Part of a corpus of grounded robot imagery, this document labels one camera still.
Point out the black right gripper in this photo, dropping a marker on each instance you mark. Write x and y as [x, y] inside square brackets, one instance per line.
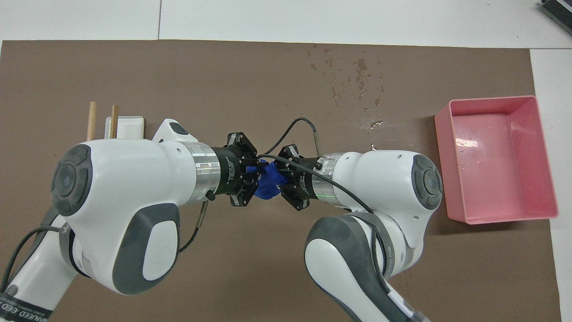
[306, 179]

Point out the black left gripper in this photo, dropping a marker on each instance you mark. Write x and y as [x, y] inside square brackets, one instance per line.
[230, 172]

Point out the blue towel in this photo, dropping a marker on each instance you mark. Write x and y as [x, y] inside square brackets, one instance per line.
[270, 181]

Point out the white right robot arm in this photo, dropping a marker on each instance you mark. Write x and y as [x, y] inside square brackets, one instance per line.
[380, 179]

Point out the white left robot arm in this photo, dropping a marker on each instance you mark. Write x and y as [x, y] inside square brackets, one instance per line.
[125, 179]

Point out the white towel rack base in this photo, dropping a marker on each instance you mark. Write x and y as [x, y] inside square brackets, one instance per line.
[129, 127]

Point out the brown table mat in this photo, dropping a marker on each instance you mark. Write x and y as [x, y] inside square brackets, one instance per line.
[223, 80]

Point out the pink plastic bin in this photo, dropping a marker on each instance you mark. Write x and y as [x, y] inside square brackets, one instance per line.
[500, 179]

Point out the grey ridged device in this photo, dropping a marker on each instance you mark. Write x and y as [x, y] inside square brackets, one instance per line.
[558, 11]

